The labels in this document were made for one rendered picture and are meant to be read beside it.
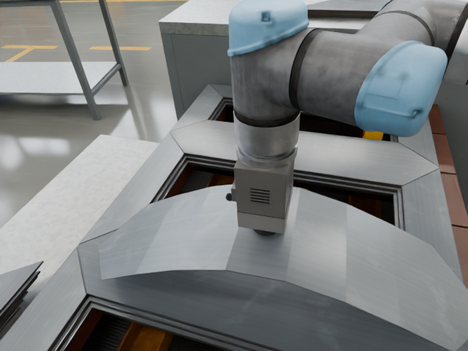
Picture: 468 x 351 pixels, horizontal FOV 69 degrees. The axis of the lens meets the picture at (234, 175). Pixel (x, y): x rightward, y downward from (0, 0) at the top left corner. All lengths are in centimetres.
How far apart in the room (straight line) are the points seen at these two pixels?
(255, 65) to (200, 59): 101
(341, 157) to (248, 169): 57
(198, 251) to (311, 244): 16
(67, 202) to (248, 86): 81
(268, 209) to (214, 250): 12
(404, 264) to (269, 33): 41
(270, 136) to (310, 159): 56
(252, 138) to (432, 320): 36
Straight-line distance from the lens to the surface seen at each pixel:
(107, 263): 66
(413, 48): 31
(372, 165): 93
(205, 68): 134
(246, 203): 43
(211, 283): 66
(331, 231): 54
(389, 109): 29
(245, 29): 32
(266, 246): 49
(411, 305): 56
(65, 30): 278
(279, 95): 33
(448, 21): 41
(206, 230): 53
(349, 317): 64
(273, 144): 37
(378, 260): 56
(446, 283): 64
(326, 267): 50
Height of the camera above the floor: 140
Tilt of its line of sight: 40 degrees down
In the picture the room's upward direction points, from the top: 4 degrees counter-clockwise
